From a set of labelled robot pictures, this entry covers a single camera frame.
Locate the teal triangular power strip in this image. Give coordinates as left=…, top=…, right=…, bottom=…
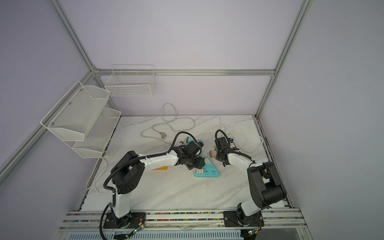
left=194, top=163, right=220, bottom=178

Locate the teal adapter black strip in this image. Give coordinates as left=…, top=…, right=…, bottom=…
left=186, top=137, right=194, bottom=144

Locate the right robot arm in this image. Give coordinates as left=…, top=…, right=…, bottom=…
left=215, top=130, right=287, bottom=227

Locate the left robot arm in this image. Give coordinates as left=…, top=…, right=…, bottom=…
left=99, top=131, right=205, bottom=230

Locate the orange power strip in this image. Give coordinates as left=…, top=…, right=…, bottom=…
left=154, top=167, right=168, bottom=171

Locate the white mesh lower shelf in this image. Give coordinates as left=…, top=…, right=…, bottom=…
left=72, top=108, right=121, bottom=159

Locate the white mesh shelf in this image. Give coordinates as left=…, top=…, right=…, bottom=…
left=72, top=108, right=121, bottom=159
left=40, top=81, right=111, bottom=142

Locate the white mesh upper shelf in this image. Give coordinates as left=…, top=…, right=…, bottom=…
left=40, top=81, right=111, bottom=142

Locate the white cable of blue strip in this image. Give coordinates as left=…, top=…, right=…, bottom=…
left=199, top=125, right=264, bottom=154

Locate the aluminium front rail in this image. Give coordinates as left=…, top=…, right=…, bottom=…
left=59, top=208, right=308, bottom=232

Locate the white wire basket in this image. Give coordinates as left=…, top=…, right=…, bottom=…
left=105, top=65, right=157, bottom=97

